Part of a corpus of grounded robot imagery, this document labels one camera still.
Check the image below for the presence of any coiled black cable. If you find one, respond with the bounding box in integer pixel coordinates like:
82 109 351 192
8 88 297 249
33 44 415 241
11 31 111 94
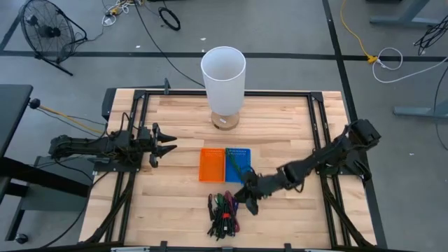
157 6 182 32

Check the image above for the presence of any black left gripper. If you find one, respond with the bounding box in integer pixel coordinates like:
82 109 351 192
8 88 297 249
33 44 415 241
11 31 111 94
138 122 179 168

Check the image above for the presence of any yellow extension cord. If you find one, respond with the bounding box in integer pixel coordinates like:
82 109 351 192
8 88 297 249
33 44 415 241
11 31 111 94
339 0 379 65

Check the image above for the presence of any black desk frame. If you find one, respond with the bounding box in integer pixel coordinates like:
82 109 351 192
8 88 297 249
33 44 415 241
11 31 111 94
0 153 90 242

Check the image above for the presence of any black floor cable bundle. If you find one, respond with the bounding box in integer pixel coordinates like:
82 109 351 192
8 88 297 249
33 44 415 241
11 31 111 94
414 20 448 54

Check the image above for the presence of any green USB cable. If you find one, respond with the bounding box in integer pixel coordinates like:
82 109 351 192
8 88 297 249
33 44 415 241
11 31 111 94
213 193 227 211
225 148 253 176

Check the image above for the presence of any white floor cable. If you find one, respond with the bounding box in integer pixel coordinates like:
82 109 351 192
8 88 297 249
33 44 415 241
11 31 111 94
372 47 448 84

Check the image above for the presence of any black USB cable bundle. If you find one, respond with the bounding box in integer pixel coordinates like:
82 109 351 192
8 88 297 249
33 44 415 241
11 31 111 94
206 192 241 242

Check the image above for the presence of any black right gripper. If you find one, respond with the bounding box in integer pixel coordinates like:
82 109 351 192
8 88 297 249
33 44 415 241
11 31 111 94
233 167 287 216

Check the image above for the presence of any black aluminium table frame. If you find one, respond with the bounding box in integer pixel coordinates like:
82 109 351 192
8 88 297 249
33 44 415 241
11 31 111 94
83 89 377 248

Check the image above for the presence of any white and yellow cable tangle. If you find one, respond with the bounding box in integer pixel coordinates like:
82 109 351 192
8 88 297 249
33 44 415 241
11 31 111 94
101 0 144 27

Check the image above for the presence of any thin black floor cable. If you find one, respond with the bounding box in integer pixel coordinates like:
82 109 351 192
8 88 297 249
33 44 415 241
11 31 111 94
433 66 448 152

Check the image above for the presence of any maroon USB cable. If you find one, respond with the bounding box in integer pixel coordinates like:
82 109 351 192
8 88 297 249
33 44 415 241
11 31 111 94
225 190 241 234

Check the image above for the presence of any white lamp with wooden base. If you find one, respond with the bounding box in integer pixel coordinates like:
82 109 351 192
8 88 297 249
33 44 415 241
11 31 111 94
200 45 247 132

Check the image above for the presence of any black floor fan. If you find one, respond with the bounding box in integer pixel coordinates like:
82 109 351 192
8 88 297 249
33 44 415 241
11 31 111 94
19 0 88 77

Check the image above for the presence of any black corner bracket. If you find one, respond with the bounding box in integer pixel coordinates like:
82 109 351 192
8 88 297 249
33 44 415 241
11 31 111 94
101 87 118 122

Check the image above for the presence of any long black power cord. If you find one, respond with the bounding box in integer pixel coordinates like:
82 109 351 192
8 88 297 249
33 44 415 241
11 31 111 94
132 0 207 88

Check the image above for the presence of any blue plastic tray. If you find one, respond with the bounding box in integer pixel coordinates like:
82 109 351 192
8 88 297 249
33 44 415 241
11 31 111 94
225 147 252 185

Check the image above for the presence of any black desk top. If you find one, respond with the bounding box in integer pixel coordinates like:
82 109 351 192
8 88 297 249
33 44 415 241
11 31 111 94
0 83 34 158

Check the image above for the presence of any orange plastic tray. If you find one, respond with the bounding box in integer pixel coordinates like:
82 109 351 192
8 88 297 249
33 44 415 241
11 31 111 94
198 148 227 183

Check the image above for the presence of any grey desk leg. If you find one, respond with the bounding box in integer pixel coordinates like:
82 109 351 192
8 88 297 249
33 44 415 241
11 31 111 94
369 0 448 29
393 100 448 120

